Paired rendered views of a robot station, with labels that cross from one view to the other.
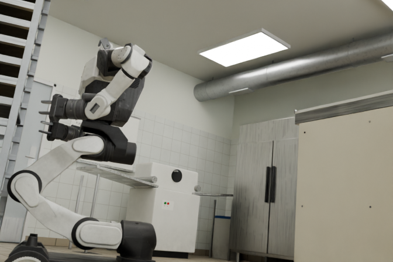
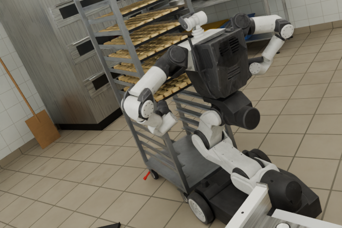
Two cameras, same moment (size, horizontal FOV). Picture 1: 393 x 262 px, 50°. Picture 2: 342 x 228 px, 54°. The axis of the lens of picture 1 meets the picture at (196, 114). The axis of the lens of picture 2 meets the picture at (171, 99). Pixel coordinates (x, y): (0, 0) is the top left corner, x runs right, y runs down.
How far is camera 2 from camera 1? 226 cm
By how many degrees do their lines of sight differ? 89
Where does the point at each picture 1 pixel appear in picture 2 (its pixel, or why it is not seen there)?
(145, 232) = (275, 193)
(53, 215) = (220, 161)
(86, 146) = (209, 120)
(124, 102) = (211, 83)
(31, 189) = (199, 146)
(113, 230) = (248, 186)
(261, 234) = not seen: outside the picture
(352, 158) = not seen: outside the picture
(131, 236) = not seen: hidden behind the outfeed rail
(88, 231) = (234, 181)
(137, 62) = (131, 114)
